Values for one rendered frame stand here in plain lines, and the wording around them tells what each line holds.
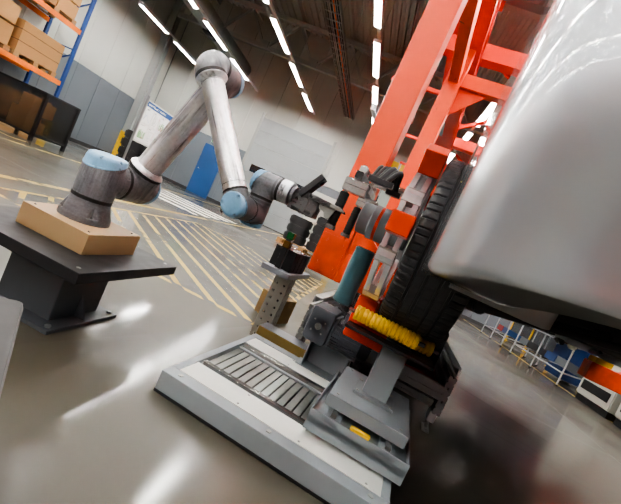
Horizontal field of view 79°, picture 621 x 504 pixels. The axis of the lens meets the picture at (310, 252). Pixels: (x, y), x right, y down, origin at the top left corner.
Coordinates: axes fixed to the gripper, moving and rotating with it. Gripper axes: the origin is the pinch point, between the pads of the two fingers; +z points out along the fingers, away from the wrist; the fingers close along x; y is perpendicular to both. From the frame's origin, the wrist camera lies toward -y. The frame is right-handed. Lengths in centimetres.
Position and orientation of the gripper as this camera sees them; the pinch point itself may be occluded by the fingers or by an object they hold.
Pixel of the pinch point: (342, 210)
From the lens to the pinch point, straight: 139.3
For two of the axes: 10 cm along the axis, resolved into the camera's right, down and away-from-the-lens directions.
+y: -4.1, 9.1, 0.6
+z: 8.7, 4.2, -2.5
